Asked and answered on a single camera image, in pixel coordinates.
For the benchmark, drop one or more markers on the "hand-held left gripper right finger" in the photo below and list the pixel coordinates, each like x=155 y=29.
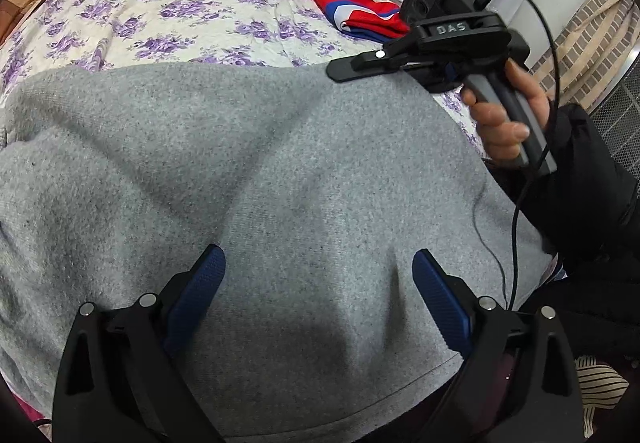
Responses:
x=442 y=303

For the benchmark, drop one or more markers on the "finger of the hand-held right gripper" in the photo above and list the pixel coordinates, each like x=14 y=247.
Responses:
x=365 y=63

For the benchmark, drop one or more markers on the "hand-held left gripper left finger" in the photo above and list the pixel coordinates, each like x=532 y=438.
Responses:
x=197 y=293

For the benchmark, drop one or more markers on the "grey pants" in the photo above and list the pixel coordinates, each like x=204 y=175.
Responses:
x=250 y=163

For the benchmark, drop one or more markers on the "person's right forearm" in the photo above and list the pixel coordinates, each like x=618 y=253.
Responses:
x=585 y=183

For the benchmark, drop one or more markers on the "person's right hand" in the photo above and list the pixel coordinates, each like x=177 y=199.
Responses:
x=495 y=128

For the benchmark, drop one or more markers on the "red folded garment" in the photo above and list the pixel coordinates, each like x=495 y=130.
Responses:
x=365 y=15

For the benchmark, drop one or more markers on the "beige checked cloth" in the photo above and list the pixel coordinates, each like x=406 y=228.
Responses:
x=590 y=33

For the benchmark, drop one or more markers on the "purple floral bed sheet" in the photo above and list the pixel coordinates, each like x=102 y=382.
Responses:
x=200 y=33

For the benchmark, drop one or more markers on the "striped cloth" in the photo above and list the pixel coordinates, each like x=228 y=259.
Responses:
x=597 y=388

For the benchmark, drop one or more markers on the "grey mesh panel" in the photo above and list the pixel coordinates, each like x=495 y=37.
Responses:
x=620 y=123

